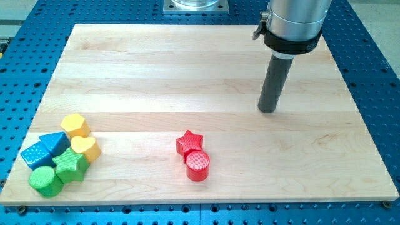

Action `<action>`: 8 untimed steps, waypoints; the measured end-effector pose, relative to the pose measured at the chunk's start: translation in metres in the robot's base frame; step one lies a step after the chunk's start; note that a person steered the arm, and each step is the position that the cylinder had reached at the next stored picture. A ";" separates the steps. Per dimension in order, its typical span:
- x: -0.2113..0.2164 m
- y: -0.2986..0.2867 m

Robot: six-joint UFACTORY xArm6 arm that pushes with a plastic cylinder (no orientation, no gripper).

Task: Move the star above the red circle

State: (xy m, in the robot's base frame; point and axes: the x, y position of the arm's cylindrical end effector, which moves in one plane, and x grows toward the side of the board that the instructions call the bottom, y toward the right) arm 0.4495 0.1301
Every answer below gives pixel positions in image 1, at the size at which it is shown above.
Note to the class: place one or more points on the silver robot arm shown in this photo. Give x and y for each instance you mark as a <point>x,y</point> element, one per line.
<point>292,27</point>

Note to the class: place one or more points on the red star block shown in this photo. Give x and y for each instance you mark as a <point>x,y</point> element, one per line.
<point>188,143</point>

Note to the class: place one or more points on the green star block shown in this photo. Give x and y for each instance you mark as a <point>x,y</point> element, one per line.
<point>70,166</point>

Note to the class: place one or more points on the red cylinder block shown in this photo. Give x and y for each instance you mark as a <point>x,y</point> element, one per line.
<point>197,165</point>

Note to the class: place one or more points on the light wooden board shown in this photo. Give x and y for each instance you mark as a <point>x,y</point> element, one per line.
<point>140,87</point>

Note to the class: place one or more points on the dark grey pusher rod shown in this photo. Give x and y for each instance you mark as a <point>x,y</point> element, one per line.
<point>277,72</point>

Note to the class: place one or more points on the yellow heart block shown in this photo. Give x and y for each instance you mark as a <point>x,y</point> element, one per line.
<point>88,146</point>

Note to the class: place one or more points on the yellow hexagon block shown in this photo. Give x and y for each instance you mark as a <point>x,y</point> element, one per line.
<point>75,125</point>

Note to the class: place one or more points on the blue triangle block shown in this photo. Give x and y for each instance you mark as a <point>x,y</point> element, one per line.
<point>56,142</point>

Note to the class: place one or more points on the blue cube block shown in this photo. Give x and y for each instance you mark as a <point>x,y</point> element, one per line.
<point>37,155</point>

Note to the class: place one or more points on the green cylinder block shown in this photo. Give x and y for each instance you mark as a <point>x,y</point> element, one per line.
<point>45,181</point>

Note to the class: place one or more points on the blue perforated metal table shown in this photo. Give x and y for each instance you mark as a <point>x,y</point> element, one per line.
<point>364,39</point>

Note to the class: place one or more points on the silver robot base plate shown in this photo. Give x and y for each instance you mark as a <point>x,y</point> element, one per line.
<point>195,6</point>

